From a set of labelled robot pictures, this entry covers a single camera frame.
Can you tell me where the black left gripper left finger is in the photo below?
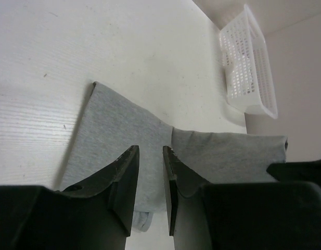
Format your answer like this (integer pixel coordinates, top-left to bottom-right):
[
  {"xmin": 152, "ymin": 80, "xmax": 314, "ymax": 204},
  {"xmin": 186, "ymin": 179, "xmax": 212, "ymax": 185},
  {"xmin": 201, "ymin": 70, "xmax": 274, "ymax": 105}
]
[{"xmin": 0, "ymin": 146, "xmax": 139, "ymax": 249}]

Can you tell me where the white plastic mesh basket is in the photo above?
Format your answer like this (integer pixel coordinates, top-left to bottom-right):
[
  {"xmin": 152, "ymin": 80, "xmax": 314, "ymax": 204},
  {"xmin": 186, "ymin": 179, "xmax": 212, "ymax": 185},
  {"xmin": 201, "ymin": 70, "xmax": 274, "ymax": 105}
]
[{"xmin": 220, "ymin": 5, "xmax": 278, "ymax": 119}]

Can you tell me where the grey tank top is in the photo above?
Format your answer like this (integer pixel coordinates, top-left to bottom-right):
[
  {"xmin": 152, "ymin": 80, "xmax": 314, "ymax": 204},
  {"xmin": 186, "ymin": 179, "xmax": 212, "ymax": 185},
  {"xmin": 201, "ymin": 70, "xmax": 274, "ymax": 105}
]
[{"xmin": 60, "ymin": 82, "xmax": 288, "ymax": 232}]

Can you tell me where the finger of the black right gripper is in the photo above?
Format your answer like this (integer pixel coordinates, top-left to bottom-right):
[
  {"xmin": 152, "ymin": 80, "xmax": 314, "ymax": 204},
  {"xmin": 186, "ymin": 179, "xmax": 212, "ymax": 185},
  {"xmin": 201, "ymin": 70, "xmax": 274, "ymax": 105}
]
[{"xmin": 266, "ymin": 159, "xmax": 321, "ymax": 182}]

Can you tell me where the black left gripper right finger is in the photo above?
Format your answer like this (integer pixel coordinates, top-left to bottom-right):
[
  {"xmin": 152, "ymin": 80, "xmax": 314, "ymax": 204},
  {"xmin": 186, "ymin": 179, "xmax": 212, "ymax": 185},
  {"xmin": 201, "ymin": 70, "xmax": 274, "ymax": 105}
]
[{"xmin": 163, "ymin": 146, "xmax": 321, "ymax": 249}]

